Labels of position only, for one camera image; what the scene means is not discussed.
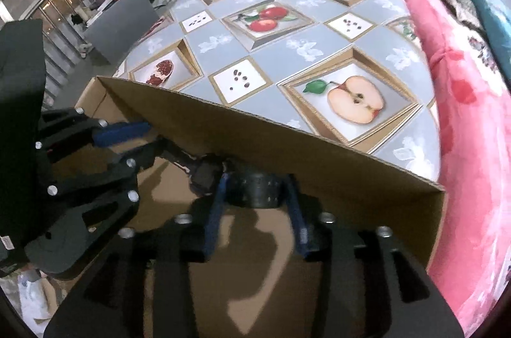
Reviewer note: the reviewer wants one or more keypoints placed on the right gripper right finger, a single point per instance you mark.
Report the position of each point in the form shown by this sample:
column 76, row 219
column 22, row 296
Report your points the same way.
column 370, row 286

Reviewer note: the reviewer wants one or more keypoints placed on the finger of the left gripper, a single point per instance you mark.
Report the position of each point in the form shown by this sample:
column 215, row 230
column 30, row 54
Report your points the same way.
column 64, row 132
column 91, row 211

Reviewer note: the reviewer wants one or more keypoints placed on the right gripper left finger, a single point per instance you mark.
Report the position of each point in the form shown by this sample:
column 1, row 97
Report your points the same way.
column 108, row 300

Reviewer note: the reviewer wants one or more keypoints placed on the brown cardboard box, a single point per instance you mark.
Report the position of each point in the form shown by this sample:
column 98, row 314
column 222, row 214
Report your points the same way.
column 255, row 283

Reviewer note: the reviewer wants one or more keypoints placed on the dark purple smart watch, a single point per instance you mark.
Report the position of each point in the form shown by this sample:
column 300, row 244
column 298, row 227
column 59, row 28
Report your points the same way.
column 247, row 186

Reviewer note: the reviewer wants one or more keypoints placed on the pink floral blanket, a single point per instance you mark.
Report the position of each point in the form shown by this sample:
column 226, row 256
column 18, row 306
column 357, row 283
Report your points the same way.
column 473, row 253

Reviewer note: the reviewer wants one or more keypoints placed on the grey storage box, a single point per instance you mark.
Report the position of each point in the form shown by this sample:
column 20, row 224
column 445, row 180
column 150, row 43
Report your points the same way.
column 119, row 27

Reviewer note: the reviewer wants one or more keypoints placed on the fruit pattern table cover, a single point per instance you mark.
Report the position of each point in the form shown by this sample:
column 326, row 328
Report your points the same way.
column 351, row 71

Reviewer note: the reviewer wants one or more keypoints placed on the teal patterned pillow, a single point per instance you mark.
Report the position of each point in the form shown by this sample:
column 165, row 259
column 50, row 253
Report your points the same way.
column 495, row 17

